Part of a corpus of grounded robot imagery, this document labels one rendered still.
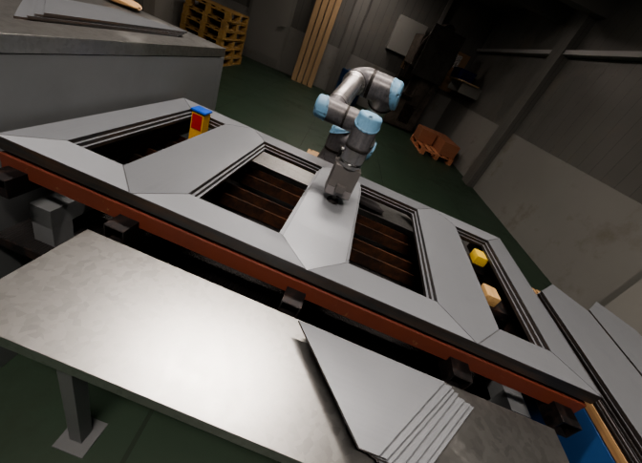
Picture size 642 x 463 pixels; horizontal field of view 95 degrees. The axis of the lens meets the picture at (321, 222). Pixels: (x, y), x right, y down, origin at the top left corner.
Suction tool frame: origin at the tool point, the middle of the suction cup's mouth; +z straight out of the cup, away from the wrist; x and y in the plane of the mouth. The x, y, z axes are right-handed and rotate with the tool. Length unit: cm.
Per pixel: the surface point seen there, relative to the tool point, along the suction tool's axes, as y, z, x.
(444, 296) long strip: 34.6, -0.2, -29.4
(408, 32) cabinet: 135, -115, 784
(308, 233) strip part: -6.3, -0.3, -22.3
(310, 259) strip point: -4.7, -0.3, -32.7
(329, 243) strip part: 0.0, -0.3, -23.7
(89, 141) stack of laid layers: -71, 1, -13
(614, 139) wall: 302, -65, 251
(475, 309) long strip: 44, 0, -31
